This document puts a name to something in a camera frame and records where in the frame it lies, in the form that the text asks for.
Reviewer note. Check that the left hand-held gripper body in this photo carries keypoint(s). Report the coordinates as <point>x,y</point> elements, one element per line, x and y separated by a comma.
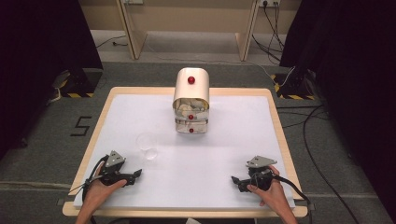
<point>112,175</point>

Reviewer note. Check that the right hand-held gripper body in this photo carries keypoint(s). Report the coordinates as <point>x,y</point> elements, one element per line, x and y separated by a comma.
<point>260,179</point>

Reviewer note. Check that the person's right hand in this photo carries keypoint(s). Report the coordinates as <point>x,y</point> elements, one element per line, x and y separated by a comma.
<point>274,194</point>

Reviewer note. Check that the person's left hand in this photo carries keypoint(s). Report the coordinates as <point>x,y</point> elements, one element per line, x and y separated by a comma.
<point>99,193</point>

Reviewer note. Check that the clear glass cup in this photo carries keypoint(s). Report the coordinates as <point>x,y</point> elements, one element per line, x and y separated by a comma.
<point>146,142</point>

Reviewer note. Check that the white table mat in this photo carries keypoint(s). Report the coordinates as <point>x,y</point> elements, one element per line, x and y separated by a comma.
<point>193,174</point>

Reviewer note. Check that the wooden table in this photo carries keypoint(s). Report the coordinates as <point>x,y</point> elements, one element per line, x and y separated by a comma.
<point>280,124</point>

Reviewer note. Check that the crumpled white paper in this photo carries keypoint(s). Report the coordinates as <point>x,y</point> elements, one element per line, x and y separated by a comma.
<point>190,107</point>

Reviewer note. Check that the hazard-striped stand base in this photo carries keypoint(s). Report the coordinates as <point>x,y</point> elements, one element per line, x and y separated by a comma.
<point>77,84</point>
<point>292,88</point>

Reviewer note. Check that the white mini drawer cabinet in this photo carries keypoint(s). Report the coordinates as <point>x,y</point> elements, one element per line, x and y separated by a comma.
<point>191,90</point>

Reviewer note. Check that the light wooden desk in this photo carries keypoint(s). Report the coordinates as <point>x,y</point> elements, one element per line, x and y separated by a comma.
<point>137,37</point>

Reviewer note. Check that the black curtain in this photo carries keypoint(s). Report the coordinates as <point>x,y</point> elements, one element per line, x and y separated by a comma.
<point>37,46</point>
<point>358,62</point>

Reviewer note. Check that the white wall socket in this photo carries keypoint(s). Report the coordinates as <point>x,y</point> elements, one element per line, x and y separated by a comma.
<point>133,1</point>
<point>269,2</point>

